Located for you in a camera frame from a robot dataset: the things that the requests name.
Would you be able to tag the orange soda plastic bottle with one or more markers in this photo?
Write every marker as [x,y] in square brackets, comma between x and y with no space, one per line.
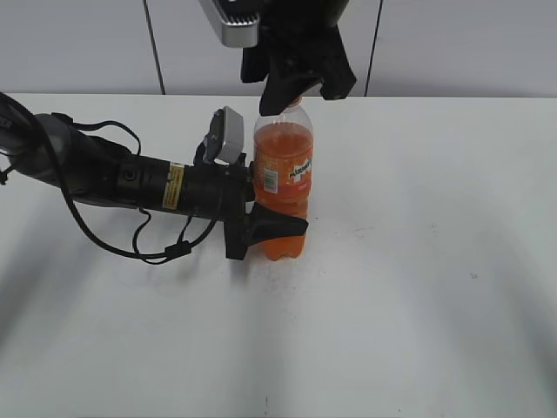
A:
[283,152]

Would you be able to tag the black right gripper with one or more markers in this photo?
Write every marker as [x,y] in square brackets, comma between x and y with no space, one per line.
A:
[302,47]

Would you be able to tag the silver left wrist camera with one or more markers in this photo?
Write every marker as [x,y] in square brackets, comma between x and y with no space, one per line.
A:
[225,138]

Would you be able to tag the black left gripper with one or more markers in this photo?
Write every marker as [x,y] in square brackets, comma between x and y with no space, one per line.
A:
[219,193]

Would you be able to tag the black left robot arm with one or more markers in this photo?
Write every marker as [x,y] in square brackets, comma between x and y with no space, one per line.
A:
[54,149]

